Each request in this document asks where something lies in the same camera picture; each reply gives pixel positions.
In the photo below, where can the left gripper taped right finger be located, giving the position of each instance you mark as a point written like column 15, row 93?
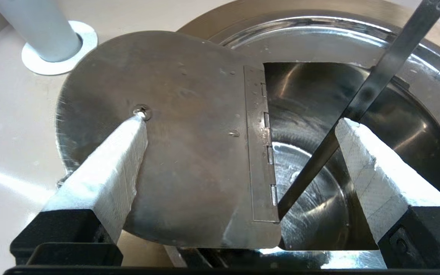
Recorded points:
column 392, row 191

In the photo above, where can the hinged steel lid black knob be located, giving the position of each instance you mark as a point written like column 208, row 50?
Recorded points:
column 189, row 152

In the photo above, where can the white pole base flange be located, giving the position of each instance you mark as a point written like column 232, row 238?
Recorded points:
column 86, row 49

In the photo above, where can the steel soup pot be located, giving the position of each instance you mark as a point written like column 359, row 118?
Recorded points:
column 395, row 133

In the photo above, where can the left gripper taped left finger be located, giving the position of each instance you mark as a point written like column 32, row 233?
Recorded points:
column 101, row 191

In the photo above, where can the grey white support pole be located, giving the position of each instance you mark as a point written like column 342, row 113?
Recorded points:
column 40, row 30

